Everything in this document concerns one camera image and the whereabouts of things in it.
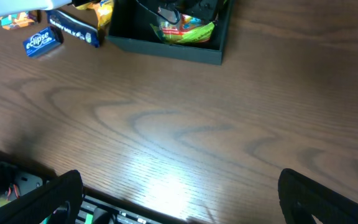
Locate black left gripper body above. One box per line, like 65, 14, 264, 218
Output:
141, 0, 224, 22

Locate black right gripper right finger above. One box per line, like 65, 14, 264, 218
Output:
278, 168, 358, 224

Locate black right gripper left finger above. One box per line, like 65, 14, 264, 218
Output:
0, 170, 83, 224

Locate green Haribo gummy bag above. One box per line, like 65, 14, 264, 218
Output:
150, 15, 215, 45

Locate black gift box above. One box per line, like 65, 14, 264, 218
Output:
106, 1, 234, 65

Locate small yellow snack packet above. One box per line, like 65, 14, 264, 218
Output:
75, 0, 114, 30

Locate green Pretz snack box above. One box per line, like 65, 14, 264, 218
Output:
0, 10, 40, 30

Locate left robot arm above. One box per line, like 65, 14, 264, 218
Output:
0, 0, 226, 21

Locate blue Dairy Milk bar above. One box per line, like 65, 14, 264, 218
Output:
45, 10, 100, 48

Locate blue Eclipse mints tin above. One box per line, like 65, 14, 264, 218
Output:
23, 26, 63, 58

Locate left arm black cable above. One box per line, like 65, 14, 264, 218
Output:
135, 0, 183, 26

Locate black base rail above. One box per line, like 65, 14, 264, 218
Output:
0, 152, 181, 223

